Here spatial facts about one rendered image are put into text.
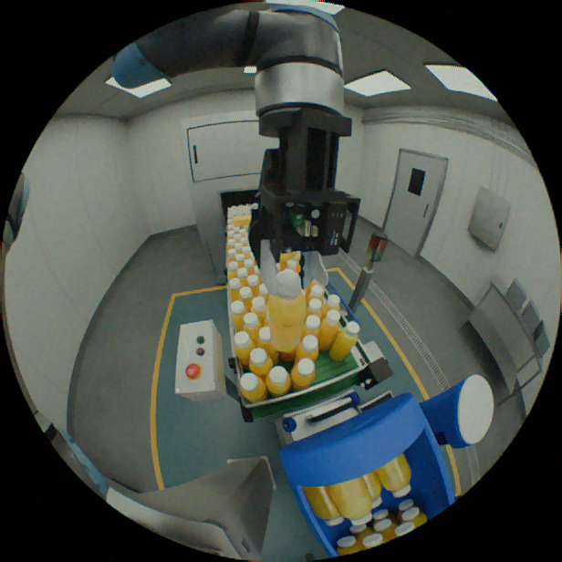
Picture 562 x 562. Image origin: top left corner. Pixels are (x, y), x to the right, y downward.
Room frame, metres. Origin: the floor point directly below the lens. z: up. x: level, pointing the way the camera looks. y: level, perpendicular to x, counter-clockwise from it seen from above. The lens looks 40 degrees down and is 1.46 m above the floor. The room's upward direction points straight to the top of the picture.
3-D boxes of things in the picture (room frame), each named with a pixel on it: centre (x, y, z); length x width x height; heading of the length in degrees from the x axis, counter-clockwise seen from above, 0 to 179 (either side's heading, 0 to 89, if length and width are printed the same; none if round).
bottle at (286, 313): (0.19, -0.01, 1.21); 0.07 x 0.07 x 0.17
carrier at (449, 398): (-0.16, -0.67, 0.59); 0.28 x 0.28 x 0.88
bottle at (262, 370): (0.17, 0.06, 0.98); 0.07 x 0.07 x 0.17
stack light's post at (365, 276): (0.50, -0.36, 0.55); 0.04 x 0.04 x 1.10; 16
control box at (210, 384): (0.15, 0.22, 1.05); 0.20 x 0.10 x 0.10; 16
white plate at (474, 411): (-0.16, -0.67, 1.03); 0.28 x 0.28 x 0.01
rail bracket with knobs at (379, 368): (0.13, -0.30, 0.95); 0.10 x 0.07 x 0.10; 106
